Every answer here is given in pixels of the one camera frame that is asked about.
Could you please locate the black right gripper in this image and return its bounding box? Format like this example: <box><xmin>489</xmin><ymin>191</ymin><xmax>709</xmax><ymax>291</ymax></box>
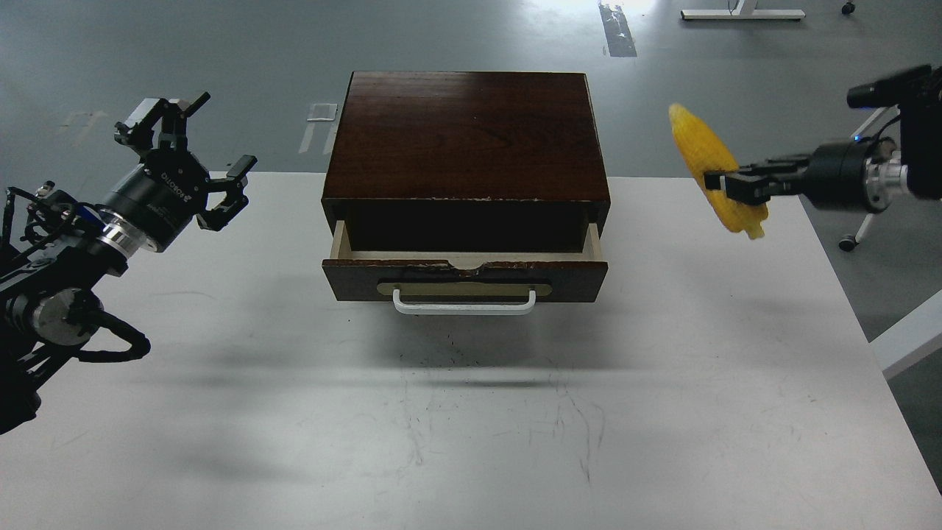
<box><xmin>703</xmin><ymin>138</ymin><xmax>880</xmax><ymax>213</ymax></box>

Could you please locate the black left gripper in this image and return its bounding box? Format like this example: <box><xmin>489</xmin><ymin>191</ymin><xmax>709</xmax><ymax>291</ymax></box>
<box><xmin>100</xmin><ymin>93</ymin><xmax>257</xmax><ymax>252</ymax></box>

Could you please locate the yellow corn cob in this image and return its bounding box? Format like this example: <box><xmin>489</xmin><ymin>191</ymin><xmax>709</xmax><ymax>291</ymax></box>
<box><xmin>668</xmin><ymin>103</ymin><xmax>768</xmax><ymax>239</ymax></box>

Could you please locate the drawer with white handle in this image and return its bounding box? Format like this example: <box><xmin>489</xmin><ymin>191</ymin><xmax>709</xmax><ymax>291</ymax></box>
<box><xmin>322</xmin><ymin>222</ymin><xmax>609</xmax><ymax>316</ymax></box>

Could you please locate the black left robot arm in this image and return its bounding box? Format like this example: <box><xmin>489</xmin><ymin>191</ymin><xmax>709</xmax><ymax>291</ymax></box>
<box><xmin>1</xmin><ymin>93</ymin><xmax>257</xmax><ymax>433</ymax></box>

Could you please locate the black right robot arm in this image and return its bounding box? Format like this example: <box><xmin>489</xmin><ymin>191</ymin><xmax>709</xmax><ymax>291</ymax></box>
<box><xmin>704</xmin><ymin>64</ymin><xmax>941</xmax><ymax>213</ymax></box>

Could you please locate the dark wooden drawer cabinet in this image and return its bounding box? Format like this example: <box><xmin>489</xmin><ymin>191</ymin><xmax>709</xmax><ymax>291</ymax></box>
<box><xmin>321</xmin><ymin>71</ymin><xmax>612</xmax><ymax>252</ymax></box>

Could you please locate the white table leg frame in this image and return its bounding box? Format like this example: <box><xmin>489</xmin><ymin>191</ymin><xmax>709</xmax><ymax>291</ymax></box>
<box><xmin>838</xmin><ymin>107</ymin><xmax>895</xmax><ymax>253</ymax></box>

